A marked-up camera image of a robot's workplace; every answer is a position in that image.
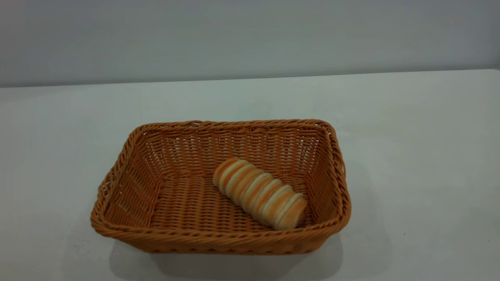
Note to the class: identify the striped twisted bread roll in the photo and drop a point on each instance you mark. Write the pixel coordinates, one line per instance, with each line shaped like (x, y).
(259, 193)

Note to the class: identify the orange woven wicker basket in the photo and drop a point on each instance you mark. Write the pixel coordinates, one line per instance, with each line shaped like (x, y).
(183, 207)

